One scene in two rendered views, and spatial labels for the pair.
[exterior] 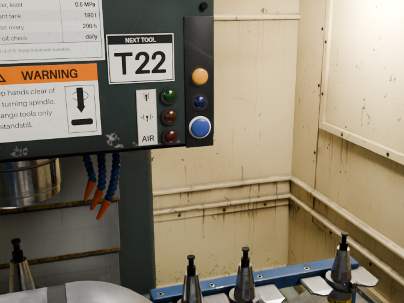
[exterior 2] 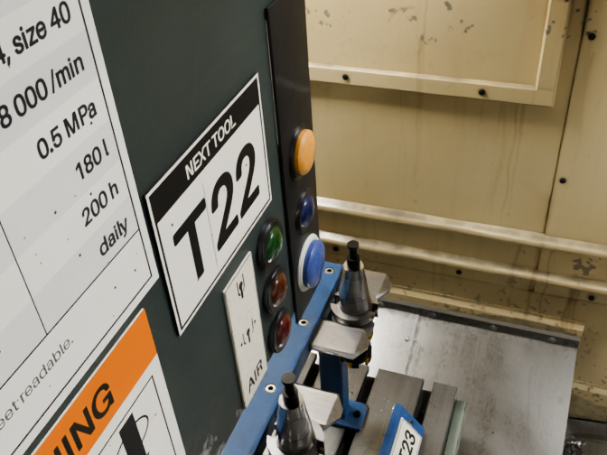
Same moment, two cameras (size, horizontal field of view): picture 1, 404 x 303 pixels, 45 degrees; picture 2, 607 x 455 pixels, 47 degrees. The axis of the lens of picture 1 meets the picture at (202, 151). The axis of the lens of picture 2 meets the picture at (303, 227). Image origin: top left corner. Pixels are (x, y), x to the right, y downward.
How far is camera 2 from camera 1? 0.60 m
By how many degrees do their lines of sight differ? 49
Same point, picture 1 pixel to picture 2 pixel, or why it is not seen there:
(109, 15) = (135, 121)
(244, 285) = (304, 430)
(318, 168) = not seen: hidden behind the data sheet
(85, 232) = not seen: outside the picture
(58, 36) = (25, 328)
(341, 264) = (361, 289)
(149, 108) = (248, 309)
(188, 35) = (278, 60)
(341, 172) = not seen: hidden behind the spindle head
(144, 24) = (209, 89)
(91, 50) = (125, 282)
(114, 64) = (179, 268)
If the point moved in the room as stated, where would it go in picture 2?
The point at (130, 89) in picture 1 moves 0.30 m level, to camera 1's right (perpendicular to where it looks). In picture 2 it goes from (213, 301) to (503, 52)
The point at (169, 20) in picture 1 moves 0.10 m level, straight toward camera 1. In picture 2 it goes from (246, 38) to (467, 87)
